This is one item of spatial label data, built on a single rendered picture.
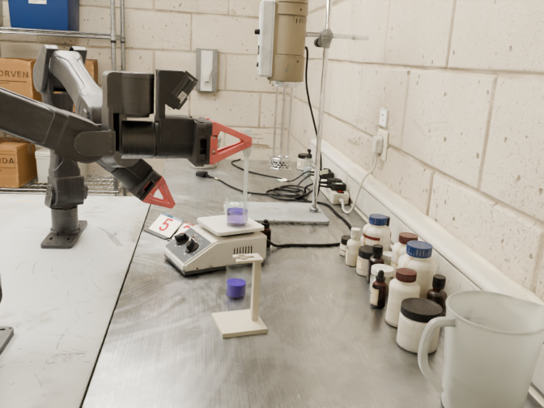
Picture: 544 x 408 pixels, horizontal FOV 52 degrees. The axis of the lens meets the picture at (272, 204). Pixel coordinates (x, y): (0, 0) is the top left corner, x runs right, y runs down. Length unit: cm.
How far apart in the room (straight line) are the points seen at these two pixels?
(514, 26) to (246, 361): 72
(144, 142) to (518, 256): 64
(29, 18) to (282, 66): 209
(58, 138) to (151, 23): 285
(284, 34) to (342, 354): 92
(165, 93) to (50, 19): 257
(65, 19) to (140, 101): 255
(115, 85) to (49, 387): 43
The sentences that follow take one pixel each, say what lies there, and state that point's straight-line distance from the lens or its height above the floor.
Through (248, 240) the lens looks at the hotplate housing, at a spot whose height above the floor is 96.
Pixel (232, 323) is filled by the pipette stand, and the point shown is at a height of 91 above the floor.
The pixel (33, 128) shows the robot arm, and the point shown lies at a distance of 82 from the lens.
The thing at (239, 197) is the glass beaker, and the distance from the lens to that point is 122.
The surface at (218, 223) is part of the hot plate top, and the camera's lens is 127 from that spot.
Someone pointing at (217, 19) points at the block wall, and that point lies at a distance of 363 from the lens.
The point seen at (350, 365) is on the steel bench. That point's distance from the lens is 92.
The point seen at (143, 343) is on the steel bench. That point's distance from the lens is 95.
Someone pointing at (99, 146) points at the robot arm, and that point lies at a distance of 82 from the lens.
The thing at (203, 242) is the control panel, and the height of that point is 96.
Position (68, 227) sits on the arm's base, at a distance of 145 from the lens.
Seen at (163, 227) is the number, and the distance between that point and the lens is 147.
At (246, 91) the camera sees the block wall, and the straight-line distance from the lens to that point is 365.
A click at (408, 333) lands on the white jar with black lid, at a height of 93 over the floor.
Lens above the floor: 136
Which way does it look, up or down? 15 degrees down
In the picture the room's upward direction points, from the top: 3 degrees clockwise
